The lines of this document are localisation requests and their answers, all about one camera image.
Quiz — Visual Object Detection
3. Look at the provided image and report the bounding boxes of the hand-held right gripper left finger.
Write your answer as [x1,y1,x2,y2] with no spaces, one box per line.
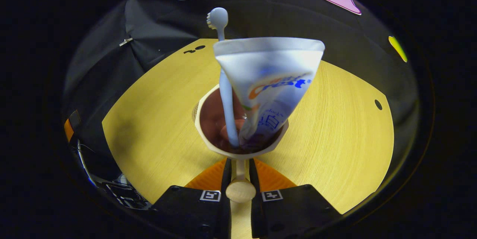
[151,158,232,239]

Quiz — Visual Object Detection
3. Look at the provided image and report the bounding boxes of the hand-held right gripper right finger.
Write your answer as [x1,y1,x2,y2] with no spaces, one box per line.
[249,158,341,239]

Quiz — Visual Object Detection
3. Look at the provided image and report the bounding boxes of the beige cup with handle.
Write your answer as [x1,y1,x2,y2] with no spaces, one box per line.
[194,84,289,239]

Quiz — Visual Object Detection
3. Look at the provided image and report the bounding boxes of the white toothbrush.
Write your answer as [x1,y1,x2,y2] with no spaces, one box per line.
[207,7,240,147]

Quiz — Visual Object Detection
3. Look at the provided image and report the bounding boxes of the white toothpaste tube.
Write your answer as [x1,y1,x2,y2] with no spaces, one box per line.
[213,37,325,150]

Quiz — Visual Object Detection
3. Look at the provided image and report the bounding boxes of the yellow wooden desktop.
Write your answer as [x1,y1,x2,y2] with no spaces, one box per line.
[102,38,395,215]

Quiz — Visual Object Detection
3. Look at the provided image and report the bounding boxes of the black backdrop cloth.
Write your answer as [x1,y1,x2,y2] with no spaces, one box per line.
[61,0,420,180]

